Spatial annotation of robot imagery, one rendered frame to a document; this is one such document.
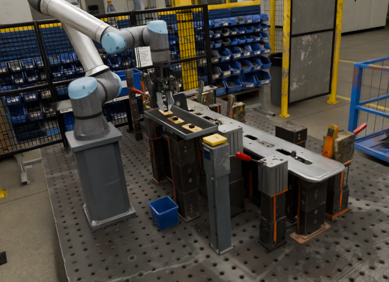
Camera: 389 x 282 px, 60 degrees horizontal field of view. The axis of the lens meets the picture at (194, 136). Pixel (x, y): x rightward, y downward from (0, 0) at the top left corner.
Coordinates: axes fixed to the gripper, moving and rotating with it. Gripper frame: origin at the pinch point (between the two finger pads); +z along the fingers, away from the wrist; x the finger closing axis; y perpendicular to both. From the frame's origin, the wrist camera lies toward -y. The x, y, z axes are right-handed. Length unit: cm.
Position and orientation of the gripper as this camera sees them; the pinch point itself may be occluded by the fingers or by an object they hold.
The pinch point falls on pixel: (165, 107)
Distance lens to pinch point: 145.4
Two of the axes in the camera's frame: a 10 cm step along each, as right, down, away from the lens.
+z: 0.8, 9.2, 3.8
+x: 9.1, -2.2, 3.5
